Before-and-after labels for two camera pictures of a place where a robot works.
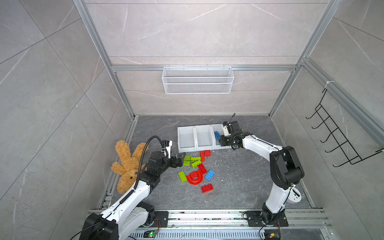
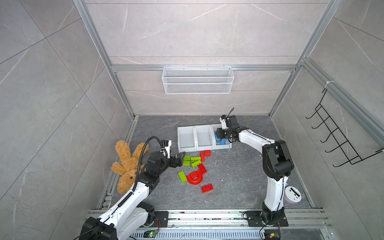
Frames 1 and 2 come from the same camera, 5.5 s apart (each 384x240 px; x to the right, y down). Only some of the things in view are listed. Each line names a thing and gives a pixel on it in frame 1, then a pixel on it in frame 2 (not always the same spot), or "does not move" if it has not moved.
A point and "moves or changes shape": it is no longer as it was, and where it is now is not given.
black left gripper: x=180 y=160 does not move
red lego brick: x=201 y=168 does not move
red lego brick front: x=207 y=188 does not move
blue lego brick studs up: x=210 y=174 moves or changes shape
